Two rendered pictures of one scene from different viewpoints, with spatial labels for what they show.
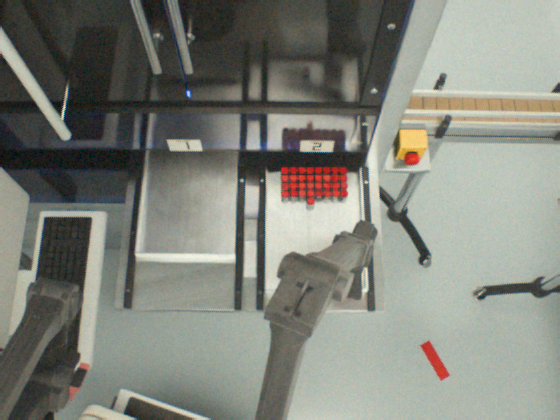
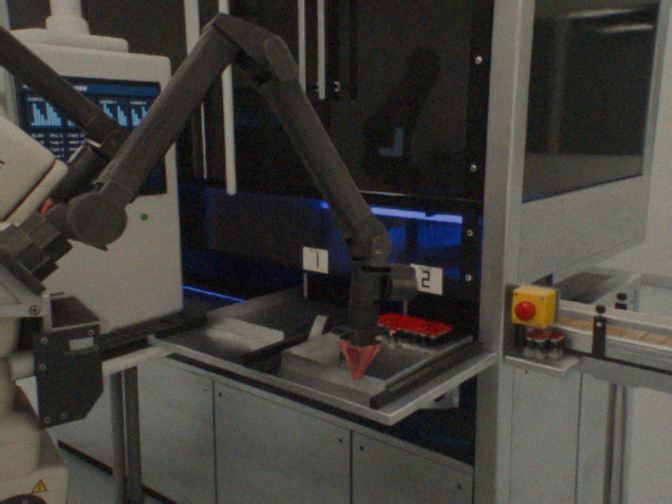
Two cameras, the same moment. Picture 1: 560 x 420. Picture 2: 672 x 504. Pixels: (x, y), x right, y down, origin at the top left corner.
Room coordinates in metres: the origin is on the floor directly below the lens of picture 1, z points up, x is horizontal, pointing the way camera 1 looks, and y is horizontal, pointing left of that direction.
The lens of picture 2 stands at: (-0.61, -0.89, 1.39)
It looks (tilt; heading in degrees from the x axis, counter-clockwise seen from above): 11 degrees down; 38
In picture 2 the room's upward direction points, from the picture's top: straight up
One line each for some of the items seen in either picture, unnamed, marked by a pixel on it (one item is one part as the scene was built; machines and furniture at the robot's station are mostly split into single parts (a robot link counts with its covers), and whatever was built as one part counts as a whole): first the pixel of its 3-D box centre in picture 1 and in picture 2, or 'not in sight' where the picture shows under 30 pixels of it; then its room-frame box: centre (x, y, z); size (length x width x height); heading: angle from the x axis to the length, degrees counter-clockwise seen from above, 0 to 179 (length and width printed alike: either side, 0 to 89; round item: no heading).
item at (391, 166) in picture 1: (405, 149); (546, 358); (0.77, -0.37, 0.87); 0.14 x 0.13 x 0.02; 179
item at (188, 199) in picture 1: (189, 195); (292, 312); (0.61, 0.24, 0.90); 0.34 x 0.26 x 0.04; 179
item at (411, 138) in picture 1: (410, 142); (534, 305); (0.73, -0.35, 0.99); 0.08 x 0.07 x 0.07; 179
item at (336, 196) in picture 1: (314, 196); (402, 336); (0.61, -0.10, 0.90); 0.18 x 0.02 x 0.05; 90
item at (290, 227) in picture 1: (315, 228); (380, 350); (0.52, -0.10, 0.90); 0.34 x 0.26 x 0.04; 0
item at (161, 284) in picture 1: (251, 223); (325, 343); (0.54, 0.07, 0.87); 0.70 x 0.48 x 0.02; 89
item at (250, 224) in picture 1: (250, 248); (302, 335); (0.46, 0.07, 0.91); 0.14 x 0.03 x 0.06; 0
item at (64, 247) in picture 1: (58, 284); (131, 338); (0.38, 0.60, 0.82); 0.40 x 0.14 x 0.02; 0
